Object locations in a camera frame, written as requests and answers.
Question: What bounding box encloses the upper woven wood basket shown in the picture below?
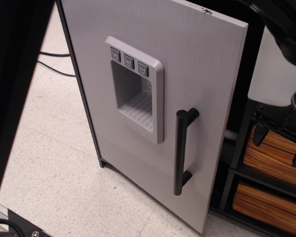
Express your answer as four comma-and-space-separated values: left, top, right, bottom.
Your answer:
243, 126, 296, 186

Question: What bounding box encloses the grey water dispenser panel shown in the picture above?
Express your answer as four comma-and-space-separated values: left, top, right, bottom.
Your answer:
105, 36, 164, 145

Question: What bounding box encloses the woven wood basket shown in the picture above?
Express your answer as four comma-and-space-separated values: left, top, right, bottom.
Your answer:
243, 126, 296, 186
232, 183, 296, 236

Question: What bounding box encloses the dark grey shelf unit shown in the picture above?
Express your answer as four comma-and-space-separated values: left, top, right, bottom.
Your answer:
210, 100, 296, 237

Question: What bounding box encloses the black fridge door handle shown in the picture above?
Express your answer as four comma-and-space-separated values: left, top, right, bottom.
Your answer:
173, 108, 199, 196

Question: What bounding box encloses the dark grey fridge cabinet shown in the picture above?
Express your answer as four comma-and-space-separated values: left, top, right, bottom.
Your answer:
54, 0, 266, 210

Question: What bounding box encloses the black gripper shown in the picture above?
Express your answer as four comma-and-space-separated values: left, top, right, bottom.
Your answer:
253, 103, 296, 167

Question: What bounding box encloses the lower woven wood basket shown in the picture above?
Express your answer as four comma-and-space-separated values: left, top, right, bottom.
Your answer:
232, 183, 296, 236

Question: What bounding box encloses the black braided cable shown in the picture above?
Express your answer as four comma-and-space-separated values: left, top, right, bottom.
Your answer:
0, 216, 15, 237

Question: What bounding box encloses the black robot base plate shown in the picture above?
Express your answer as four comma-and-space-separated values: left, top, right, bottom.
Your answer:
7, 209, 51, 237

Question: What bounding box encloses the white sink cabinet front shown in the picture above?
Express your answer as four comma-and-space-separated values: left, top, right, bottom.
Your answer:
248, 28, 296, 107

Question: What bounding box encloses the black floor cable upper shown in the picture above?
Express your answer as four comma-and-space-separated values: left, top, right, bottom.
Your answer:
38, 51, 71, 57

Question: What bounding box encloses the black floor cable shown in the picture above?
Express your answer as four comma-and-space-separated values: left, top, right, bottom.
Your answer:
38, 51, 71, 57
36, 60, 76, 77

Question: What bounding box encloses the grey toy fridge door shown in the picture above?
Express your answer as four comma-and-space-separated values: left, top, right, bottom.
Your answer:
60, 0, 249, 234

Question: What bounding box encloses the black floor cable lower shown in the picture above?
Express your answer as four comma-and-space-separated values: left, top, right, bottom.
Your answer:
36, 60, 76, 77

